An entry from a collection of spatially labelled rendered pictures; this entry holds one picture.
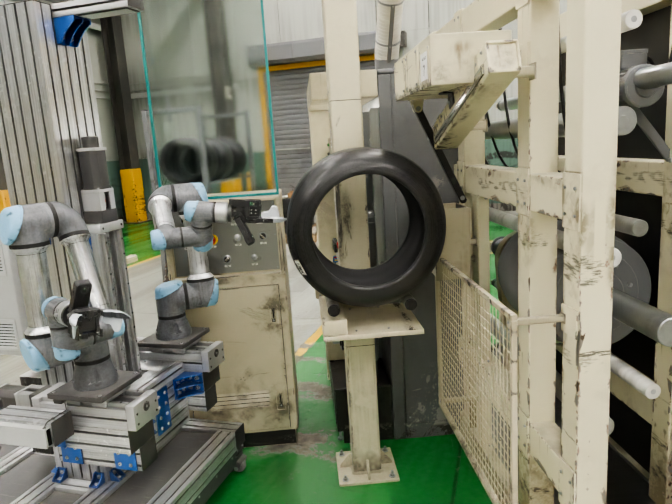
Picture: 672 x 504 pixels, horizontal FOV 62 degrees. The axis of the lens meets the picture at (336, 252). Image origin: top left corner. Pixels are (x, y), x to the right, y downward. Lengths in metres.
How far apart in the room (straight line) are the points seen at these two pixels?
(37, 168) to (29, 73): 0.33
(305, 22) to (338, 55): 9.79
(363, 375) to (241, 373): 0.66
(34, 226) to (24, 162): 0.43
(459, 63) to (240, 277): 1.48
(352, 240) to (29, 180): 1.24
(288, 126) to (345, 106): 9.75
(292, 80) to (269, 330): 9.60
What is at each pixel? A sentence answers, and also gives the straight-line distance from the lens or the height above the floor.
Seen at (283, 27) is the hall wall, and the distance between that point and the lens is 12.28.
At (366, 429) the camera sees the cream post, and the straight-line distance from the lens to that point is 2.65.
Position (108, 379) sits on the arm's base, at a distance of 2.14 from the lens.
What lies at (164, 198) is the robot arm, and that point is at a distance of 2.41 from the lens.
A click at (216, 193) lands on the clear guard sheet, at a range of 2.71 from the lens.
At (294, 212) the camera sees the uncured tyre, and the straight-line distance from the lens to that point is 1.97.
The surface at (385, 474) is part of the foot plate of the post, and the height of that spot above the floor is 0.01.
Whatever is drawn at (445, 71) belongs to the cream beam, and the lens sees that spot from 1.76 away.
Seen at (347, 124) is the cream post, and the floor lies 1.56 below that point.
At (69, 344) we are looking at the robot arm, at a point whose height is 0.94.
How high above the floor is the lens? 1.49
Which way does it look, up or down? 11 degrees down
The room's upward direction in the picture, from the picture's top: 4 degrees counter-clockwise
